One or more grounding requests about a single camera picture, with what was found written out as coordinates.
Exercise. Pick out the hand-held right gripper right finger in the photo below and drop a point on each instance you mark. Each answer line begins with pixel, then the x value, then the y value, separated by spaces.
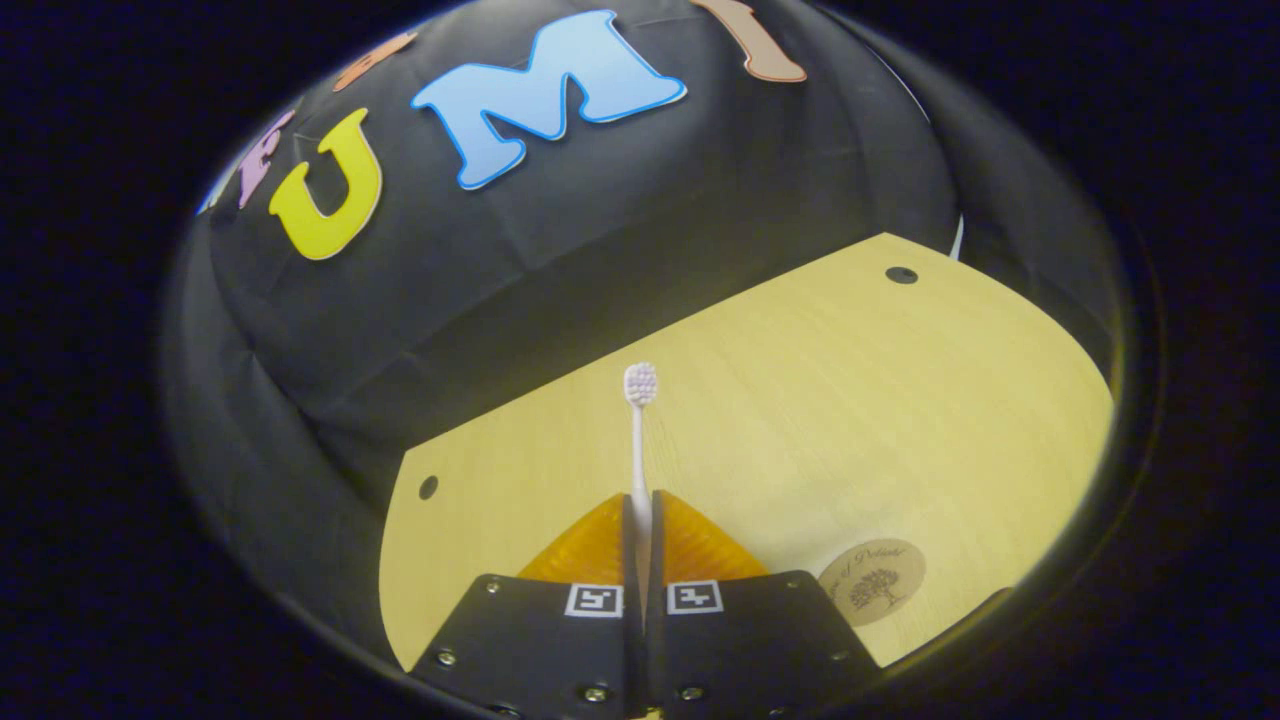
pixel 750 650

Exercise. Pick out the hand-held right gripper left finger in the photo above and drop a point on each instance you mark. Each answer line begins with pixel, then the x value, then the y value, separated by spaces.
pixel 540 650

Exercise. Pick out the round cork coaster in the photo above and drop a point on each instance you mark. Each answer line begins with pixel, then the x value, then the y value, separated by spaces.
pixel 872 585

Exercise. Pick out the white toothbrush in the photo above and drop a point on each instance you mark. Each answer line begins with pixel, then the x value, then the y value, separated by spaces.
pixel 641 385

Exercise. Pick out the light wooden desktop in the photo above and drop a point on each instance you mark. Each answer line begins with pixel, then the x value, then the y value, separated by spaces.
pixel 800 400

